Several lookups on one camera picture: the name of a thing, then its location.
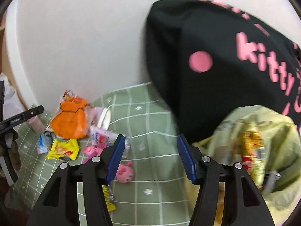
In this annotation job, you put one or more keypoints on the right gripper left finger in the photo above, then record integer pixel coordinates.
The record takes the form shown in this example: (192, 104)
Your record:
(58, 201)

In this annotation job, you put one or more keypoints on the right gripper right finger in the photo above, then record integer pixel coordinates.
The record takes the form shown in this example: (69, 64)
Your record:
(243, 203)

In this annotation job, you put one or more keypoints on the orange plastic bag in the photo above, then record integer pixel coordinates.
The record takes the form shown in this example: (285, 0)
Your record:
(71, 121)

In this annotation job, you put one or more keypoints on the pink white snack wrapper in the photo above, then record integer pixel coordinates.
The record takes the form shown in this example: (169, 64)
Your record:
(103, 138)

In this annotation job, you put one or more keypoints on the yellow plastic trash bag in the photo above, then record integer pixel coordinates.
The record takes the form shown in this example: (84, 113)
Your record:
(267, 144)

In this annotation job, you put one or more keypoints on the pink cylindrical bottle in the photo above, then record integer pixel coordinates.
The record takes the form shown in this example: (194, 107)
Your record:
(36, 124)

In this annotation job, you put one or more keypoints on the blue white snack wrapper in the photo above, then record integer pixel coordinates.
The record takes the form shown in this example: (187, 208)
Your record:
(44, 143)

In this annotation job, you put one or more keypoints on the yellow wrapper near gripper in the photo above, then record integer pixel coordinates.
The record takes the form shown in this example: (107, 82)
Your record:
(109, 198)

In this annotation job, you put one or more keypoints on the yellow snack wrapper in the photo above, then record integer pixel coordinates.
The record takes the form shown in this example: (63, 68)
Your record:
(64, 150)

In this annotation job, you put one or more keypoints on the pink pig plush toy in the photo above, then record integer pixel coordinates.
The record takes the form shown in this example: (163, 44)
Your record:
(124, 174)

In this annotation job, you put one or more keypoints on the green checked bed sheet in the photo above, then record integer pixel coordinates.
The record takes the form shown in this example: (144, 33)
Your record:
(155, 196)

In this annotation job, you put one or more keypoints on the black Hello Kitty pillow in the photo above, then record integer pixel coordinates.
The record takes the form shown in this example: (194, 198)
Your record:
(207, 58)

